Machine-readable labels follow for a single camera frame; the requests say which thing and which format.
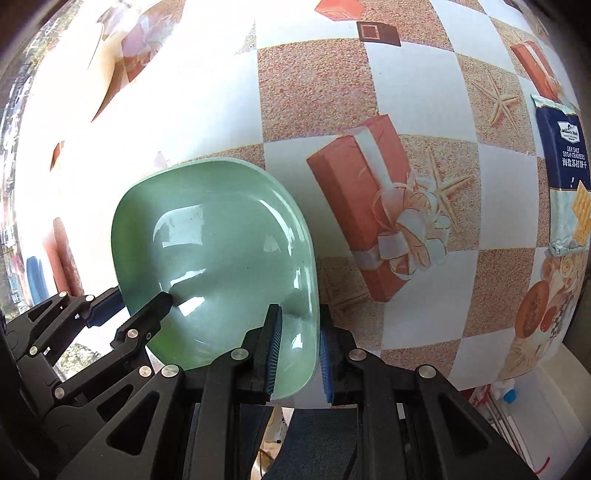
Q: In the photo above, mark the white bottle with blue cap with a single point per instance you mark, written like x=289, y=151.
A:
x=505, y=394

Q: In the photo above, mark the blue cracker packet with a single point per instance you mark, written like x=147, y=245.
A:
x=565, y=152

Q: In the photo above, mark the person's dark trousers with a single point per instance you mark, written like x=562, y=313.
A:
x=318, y=438

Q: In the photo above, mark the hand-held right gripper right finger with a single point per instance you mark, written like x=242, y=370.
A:
x=325, y=364

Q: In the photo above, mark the green plate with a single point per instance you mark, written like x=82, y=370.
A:
x=221, y=240

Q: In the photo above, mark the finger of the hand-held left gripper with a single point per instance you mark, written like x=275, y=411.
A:
x=105, y=307
x=154, y=314

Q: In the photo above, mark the checkered printed tablecloth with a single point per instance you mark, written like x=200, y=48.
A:
x=323, y=92

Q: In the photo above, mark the blue plate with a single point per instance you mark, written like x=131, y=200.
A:
x=34, y=281

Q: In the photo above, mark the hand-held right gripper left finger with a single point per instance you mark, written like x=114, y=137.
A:
x=275, y=350

